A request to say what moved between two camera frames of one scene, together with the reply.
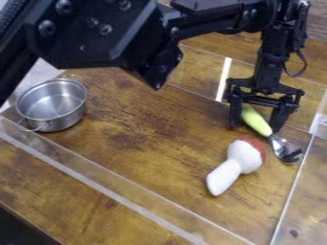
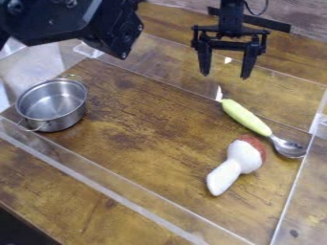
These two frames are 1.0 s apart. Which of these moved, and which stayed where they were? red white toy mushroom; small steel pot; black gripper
Moved: black gripper
Stayed: red white toy mushroom; small steel pot
